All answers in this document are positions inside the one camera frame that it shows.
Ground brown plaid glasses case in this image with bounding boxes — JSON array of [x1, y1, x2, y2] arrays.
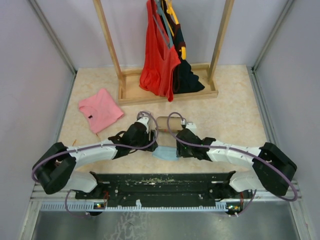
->
[[156, 116, 183, 133]]

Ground small light blue cloth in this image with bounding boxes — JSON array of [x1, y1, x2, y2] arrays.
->
[[152, 145, 179, 161]]

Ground yellow sunglasses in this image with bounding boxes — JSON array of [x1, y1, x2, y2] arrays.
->
[[72, 133, 101, 147]]

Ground map print glasses case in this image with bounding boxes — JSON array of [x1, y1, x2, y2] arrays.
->
[[136, 110, 152, 120]]

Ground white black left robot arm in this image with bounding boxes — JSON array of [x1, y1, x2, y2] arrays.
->
[[31, 121, 159, 199]]

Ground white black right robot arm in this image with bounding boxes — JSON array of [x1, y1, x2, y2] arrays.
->
[[175, 128, 298, 199]]

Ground pink folded t-shirt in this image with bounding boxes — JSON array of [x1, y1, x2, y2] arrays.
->
[[78, 88, 124, 134]]

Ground wooden clothes rack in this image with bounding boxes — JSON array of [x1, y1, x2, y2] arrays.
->
[[93, 0, 234, 106]]

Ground dark navy garment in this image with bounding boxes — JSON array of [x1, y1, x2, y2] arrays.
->
[[172, 14, 206, 95]]

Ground red tank top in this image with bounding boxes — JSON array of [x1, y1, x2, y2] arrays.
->
[[139, 0, 181, 102]]

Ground yellow clothes hanger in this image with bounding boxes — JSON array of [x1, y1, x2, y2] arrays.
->
[[161, 0, 187, 60]]

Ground grey clothes hanger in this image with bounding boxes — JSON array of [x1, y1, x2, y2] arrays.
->
[[154, 0, 174, 49]]

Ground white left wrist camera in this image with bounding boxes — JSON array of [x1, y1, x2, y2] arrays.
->
[[136, 116, 150, 133]]

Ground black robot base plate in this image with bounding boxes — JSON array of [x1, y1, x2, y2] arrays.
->
[[75, 172, 253, 208]]

